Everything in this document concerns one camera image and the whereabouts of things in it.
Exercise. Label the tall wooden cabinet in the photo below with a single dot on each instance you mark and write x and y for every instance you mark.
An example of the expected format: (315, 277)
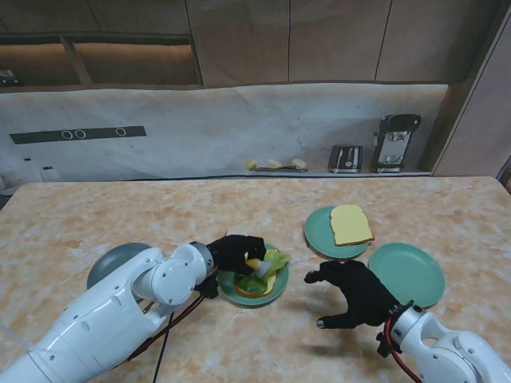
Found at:
(479, 119)

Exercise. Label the white countertop appliance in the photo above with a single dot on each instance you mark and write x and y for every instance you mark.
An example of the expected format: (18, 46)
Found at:
(20, 171)

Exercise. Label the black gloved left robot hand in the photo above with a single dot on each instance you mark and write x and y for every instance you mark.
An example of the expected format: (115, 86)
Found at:
(235, 253)

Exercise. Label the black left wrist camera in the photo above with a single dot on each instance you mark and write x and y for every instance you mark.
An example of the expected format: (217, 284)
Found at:
(207, 287)

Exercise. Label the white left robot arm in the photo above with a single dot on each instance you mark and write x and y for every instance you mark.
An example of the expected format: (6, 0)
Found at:
(100, 319)

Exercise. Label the green toy lettuce leaf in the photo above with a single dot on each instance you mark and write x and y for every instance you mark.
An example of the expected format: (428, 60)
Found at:
(279, 257)

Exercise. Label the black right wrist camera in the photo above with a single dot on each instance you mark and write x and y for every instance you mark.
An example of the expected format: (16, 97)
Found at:
(384, 345)

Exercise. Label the toy bread slice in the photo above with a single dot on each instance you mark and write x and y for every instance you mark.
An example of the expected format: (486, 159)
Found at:
(271, 282)
(351, 225)

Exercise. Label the black silver coffee machine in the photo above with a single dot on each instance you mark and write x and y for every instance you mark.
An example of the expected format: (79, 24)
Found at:
(393, 141)

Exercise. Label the green round plate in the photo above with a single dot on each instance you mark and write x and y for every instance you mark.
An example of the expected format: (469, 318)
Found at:
(279, 287)
(319, 235)
(407, 275)

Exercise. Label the toy fried egg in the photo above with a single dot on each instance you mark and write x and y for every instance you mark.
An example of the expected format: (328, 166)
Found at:
(263, 269)

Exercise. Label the grey round plate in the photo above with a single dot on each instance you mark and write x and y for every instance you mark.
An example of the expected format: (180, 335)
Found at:
(116, 259)

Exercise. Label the small black shelf item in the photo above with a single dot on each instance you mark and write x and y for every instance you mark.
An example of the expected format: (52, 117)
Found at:
(8, 77)

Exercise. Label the dark flat cutting board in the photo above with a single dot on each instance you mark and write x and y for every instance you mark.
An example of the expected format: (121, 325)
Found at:
(279, 170)

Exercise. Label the dark background equipment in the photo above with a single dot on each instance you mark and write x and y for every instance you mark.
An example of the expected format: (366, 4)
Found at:
(506, 175)

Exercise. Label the black toaster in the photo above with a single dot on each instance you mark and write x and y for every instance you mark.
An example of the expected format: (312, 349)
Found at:
(345, 159)

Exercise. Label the wooden wall shelf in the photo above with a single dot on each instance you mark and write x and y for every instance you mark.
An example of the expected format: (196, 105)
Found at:
(131, 40)

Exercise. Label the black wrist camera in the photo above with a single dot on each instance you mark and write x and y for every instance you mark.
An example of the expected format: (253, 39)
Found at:
(207, 287)
(384, 345)

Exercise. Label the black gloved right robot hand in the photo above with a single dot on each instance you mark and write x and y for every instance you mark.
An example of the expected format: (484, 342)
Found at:
(363, 295)

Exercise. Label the small white box device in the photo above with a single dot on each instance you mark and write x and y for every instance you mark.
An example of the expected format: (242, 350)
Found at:
(50, 173)

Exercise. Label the black panel with white rings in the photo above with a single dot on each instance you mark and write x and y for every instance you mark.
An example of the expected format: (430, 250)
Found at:
(40, 137)

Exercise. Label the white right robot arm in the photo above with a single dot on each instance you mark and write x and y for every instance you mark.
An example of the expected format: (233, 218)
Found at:
(439, 351)

